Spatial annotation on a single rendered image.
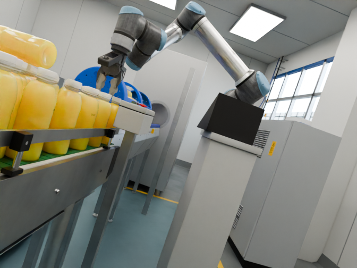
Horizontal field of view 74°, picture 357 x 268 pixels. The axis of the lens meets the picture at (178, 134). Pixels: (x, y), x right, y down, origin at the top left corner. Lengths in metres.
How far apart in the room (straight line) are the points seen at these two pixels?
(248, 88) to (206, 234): 0.92
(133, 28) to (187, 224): 1.07
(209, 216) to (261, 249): 1.17
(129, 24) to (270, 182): 1.84
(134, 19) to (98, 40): 5.83
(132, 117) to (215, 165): 0.70
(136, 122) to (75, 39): 6.23
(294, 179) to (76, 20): 6.23
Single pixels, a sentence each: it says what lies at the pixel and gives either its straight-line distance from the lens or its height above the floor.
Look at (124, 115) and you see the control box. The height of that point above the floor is 1.05.
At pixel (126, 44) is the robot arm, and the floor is 1.32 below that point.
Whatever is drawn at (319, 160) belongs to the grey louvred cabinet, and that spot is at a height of 1.18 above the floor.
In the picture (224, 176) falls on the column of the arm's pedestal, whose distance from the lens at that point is 1.44.
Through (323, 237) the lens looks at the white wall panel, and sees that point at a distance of 3.62.
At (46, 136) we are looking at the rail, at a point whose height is 0.96.
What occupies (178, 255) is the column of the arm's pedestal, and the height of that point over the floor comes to 0.35.
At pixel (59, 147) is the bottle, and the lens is 0.72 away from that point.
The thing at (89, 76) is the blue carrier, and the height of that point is 1.17.
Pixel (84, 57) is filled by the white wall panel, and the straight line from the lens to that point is 6.86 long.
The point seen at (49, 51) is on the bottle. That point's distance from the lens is 0.71.
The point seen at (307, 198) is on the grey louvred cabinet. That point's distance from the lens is 2.60.
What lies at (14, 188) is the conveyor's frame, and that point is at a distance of 0.56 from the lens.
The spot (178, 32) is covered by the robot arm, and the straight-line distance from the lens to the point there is 1.61.
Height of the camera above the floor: 1.09
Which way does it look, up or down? 3 degrees down
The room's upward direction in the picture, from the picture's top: 19 degrees clockwise
